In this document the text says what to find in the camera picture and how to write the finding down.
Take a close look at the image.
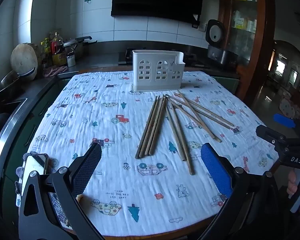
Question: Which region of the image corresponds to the person's right hand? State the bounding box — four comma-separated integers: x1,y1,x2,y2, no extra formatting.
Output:
287,170,298,196

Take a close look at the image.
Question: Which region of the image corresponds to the smartphone on table edge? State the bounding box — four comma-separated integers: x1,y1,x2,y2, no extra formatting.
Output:
22,153,49,189

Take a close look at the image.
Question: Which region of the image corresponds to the white patterned table cloth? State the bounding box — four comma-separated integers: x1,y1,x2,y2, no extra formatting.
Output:
26,72,278,237

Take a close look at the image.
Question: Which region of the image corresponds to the black rice cooker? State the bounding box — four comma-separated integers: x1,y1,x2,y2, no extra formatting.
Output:
205,19,238,68

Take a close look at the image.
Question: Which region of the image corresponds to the wooden glass cabinet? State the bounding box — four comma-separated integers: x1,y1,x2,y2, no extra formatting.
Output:
218,0,275,105

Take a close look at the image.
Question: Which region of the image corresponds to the steel pan in sink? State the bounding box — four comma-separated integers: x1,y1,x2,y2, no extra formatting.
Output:
0,68,36,99

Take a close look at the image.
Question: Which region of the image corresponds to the pink dish cloth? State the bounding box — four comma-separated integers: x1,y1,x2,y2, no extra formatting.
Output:
43,66,68,77

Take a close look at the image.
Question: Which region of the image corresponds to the white plastic utensil holder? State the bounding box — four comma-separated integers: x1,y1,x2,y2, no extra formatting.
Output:
132,50,185,92

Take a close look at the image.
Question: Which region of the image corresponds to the small white jar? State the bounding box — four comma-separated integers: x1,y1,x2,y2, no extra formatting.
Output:
66,52,76,67

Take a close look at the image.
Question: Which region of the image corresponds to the green cap bottle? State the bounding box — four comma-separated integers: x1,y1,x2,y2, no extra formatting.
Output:
40,38,52,69

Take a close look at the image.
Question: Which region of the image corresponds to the round wooden cutting board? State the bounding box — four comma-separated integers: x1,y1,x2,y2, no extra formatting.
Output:
10,43,42,80

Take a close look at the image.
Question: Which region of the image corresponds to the soy sauce bottle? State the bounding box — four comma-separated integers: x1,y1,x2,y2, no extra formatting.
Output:
51,32,66,67

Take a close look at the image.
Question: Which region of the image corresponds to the black gas stove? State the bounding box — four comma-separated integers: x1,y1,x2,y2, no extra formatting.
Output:
118,48,134,66

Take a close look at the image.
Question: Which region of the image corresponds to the wall power socket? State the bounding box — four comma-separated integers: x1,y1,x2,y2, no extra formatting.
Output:
198,23,207,32

